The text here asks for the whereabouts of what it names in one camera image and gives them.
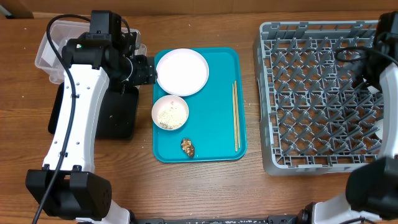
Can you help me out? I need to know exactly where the wooden chopstick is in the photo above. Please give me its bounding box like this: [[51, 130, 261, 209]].
[[233, 80, 241, 151], [232, 83, 238, 152]]

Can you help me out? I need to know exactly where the teal serving tray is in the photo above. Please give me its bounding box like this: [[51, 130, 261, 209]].
[[152, 47, 248, 163]]

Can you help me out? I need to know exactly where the grey-green bowl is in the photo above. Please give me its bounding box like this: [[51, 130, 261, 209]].
[[374, 119, 383, 140]]

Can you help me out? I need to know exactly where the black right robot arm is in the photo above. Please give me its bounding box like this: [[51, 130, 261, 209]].
[[297, 11, 397, 223]]

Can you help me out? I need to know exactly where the pink bowl with rice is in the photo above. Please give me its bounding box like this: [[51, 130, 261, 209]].
[[152, 95, 189, 131]]

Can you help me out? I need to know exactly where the clear plastic waste bin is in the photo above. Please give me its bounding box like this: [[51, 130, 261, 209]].
[[34, 20, 147, 90]]

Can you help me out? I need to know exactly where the left wooden chopstick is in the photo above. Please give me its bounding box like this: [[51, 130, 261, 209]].
[[232, 83, 238, 152]]

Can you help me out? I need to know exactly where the large pink plate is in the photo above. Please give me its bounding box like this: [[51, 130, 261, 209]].
[[156, 49, 210, 96]]

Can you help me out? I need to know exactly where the right wooden chopstick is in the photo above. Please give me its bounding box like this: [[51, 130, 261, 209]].
[[233, 80, 241, 151]]

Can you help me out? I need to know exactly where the grey dishwasher rack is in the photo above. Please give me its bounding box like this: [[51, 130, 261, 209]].
[[253, 21, 384, 175]]

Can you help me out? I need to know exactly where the brown food scrap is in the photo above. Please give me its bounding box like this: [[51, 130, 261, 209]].
[[181, 138, 195, 157]]

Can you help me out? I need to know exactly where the black tray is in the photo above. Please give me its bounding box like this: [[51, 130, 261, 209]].
[[47, 81, 139, 141]]

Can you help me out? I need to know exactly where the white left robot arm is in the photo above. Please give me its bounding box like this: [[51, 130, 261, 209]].
[[25, 10, 157, 223]]

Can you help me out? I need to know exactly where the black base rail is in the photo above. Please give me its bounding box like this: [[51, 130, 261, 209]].
[[132, 215, 312, 224]]

